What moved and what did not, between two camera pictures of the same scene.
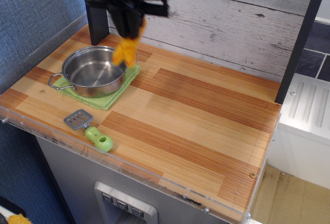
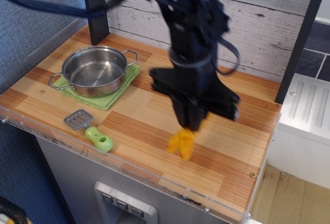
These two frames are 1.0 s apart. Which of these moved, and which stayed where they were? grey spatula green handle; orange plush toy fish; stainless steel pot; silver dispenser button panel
Moved: orange plush toy fish
Stayed: stainless steel pot; grey spatula green handle; silver dispenser button panel
